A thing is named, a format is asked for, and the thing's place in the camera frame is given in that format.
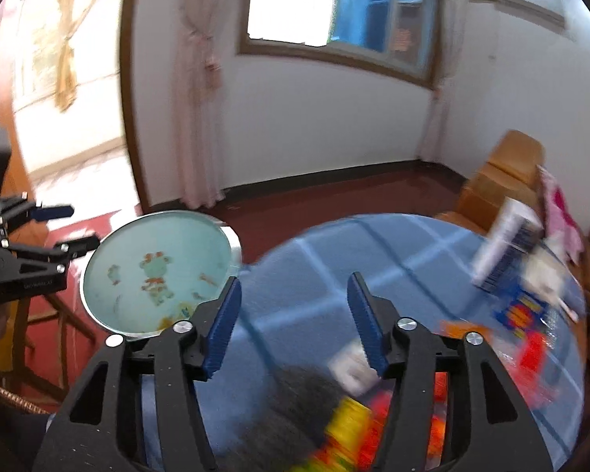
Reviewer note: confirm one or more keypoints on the wooden framed window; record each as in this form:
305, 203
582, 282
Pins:
373, 5

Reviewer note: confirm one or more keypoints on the dark grey bundle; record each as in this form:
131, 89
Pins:
295, 403

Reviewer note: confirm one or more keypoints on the pink tied curtain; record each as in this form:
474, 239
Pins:
196, 108

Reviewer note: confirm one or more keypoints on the pale green enamel basin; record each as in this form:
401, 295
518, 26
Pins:
152, 255

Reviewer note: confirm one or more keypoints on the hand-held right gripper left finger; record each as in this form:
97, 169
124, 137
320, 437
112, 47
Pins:
223, 324

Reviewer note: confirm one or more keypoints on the yellow and red packet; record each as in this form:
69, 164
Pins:
349, 418

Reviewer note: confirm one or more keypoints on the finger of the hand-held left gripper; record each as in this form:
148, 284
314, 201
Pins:
54, 212
81, 245

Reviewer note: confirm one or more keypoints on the red plastic bag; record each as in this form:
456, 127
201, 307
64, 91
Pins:
536, 354

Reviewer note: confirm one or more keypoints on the brown leather armchair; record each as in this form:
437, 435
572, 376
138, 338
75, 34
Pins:
511, 157

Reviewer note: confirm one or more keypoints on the pale narrow curtain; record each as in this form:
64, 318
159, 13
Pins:
435, 123

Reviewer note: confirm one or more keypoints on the blue plaid tablecloth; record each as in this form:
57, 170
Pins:
300, 275

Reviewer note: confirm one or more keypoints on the yellow door curtain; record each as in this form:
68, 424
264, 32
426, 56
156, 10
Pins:
66, 69

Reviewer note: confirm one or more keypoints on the brown wooden door frame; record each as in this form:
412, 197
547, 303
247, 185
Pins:
132, 83

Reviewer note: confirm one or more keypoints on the tall white milk carton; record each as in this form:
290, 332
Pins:
506, 226

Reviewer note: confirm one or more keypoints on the wooden basin stand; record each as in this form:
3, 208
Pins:
76, 322

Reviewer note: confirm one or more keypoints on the blue gable-top carton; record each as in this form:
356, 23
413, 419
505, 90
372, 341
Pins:
521, 312

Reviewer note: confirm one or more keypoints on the white orange-print wrapper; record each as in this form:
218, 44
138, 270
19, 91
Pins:
459, 328

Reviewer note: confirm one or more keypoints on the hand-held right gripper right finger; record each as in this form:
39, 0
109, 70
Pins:
368, 324

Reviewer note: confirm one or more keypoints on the white air conditioner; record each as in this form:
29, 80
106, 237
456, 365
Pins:
526, 2

